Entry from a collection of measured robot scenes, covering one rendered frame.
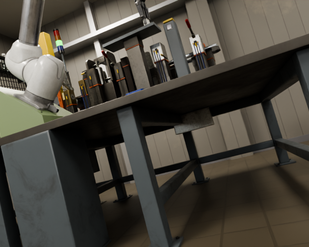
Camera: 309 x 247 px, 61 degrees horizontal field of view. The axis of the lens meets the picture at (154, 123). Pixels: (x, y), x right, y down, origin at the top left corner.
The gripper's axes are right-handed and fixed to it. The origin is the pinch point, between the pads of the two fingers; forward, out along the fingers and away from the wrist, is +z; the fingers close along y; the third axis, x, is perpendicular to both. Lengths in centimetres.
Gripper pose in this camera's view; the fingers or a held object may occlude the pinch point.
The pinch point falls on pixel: (147, 25)
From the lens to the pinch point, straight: 178.2
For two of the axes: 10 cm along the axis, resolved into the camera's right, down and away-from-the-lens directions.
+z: 2.6, 9.6, -0.9
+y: 4.8, -0.5, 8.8
